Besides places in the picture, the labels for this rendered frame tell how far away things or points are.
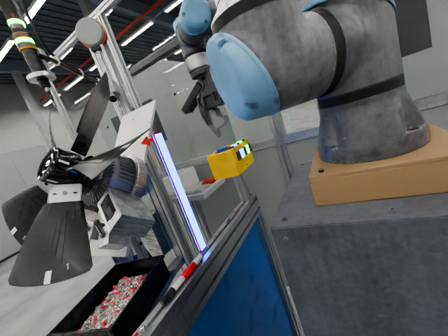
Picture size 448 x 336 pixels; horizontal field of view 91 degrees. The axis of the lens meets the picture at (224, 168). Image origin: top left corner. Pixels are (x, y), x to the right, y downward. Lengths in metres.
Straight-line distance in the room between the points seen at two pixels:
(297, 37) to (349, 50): 0.07
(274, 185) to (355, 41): 0.98
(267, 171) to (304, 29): 0.97
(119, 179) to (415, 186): 0.81
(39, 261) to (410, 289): 0.82
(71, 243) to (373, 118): 0.78
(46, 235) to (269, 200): 0.99
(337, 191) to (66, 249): 0.71
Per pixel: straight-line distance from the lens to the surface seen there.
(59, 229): 0.82
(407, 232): 0.33
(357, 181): 0.35
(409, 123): 0.40
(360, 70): 0.36
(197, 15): 0.64
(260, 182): 1.26
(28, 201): 1.05
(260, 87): 0.27
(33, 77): 0.86
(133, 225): 0.77
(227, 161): 0.72
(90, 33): 1.64
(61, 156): 0.86
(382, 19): 0.39
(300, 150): 1.15
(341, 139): 0.38
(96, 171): 0.60
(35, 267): 0.83
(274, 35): 0.29
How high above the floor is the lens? 1.17
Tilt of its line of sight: 11 degrees down
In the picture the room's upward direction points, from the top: 19 degrees counter-clockwise
